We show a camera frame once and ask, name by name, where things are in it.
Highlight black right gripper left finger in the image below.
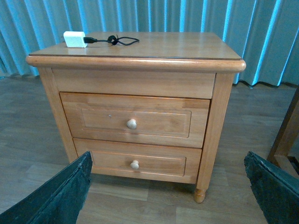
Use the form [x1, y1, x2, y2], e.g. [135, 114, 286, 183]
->
[0, 151, 93, 224]

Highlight white charger adapter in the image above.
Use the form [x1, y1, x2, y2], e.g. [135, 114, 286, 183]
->
[63, 31, 87, 48]

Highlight dark wooden furniture piece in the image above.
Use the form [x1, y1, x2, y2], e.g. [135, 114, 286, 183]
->
[267, 89, 299, 178]

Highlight wooden drawer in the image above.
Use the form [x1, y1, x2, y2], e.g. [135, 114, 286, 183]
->
[60, 92, 210, 148]
[74, 138, 201, 184]

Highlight black usb cable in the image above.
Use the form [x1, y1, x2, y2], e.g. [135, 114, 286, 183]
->
[83, 35, 140, 46]

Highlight wooden nightstand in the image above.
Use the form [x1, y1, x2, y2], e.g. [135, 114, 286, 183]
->
[26, 32, 246, 203]

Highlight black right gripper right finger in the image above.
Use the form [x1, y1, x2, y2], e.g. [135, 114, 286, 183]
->
[244, 151, 299, 224]

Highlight pale blue-grey curtain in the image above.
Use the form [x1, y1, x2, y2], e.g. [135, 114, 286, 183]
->
[0, 0, 299, 86]

